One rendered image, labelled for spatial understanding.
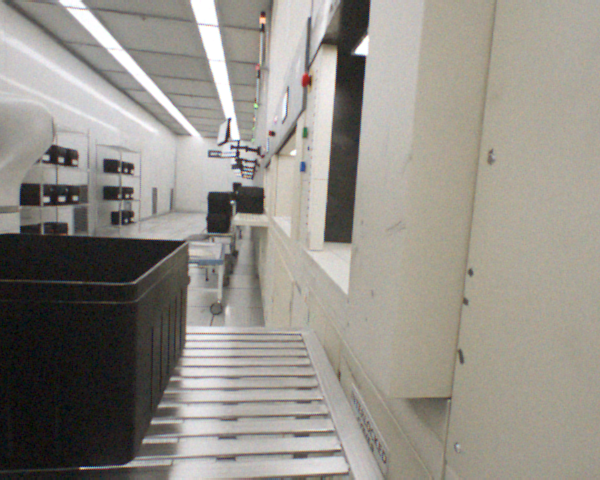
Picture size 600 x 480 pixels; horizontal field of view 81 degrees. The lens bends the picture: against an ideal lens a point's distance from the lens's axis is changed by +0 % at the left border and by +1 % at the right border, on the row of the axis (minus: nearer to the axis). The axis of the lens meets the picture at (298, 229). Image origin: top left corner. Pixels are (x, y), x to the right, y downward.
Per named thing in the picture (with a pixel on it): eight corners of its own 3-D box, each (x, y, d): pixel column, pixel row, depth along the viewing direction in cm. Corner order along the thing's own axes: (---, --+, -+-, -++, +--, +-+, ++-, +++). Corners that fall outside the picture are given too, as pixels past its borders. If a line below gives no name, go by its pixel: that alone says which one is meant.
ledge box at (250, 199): (237, 210, 364) (238, 185, 361) (264, 212, 366) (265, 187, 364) (234, 212, 334) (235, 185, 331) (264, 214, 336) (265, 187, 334)
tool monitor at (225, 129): (216, 154, 408) (217, 122, 405) (260, 157, 416) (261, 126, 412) (213, 150, 368) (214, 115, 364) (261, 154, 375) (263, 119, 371)
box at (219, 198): (208, 210, 465) (209, 190, 463) (230, 211, 469) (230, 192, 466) (205, 212, 435) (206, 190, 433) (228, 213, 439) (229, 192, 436)
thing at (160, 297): (188, 340, 59) (191, 240, 58) (132, 468, 32) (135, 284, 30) (9, 339, 56) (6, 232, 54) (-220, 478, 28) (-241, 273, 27)
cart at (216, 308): (179, 284, 367) (181, 238, 362) (230, 284, 377) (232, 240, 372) (161, 317, 272) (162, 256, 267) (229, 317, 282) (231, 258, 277)
